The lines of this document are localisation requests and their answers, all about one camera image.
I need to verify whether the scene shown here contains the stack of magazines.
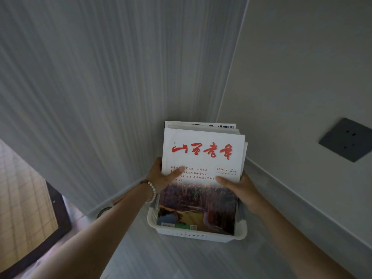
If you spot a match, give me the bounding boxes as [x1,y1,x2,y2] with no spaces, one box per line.
[164,121,248,175]

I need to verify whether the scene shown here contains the person's left hand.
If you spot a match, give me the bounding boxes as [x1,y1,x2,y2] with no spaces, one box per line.
[145,156,185,196]

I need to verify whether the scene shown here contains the bed with checked cover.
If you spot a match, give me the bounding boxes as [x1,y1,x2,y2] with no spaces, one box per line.
[0,139,72,279]

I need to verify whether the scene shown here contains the white plastic basket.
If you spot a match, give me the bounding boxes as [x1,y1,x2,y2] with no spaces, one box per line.
[147,197,248,243]

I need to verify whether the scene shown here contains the dark grey wall socket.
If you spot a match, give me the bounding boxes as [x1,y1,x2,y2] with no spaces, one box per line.
[319,118,372,163]

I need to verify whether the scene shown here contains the person's right forearm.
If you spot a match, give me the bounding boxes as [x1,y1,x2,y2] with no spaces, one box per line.
[252,197,356,279]

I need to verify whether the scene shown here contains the person's right hand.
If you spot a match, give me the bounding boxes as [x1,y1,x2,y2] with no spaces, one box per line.
[215,171,263,215]

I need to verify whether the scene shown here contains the person's left forearm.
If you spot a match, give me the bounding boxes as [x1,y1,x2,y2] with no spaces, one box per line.
[28,184,152,279]

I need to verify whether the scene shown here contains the beaded bracelet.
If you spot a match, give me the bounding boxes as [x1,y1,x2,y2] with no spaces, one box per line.
[139,179,157,204]

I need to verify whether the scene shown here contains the white magazine with landscape photo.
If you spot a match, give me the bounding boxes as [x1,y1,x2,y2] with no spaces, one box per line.
[157,128,246,236]

